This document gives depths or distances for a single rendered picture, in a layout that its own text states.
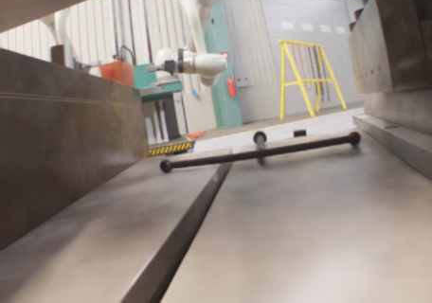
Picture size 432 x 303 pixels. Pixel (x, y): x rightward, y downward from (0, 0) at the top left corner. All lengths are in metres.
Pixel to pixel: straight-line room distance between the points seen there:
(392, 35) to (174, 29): 7.84
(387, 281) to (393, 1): 0.50
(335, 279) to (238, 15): 9.08
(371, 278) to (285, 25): 9.95
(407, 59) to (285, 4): 10.06
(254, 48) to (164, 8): 3.39
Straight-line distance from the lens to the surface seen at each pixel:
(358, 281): 0.25
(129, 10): 2.23
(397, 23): 0.58
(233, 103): 7.00
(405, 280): 0.26
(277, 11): 10.10
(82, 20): 8.32
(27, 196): 0.57
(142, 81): 1.94
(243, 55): 8.71
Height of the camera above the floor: 0.47
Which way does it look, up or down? 4 degrees down
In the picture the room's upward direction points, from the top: 9 degrees counter-clockwise
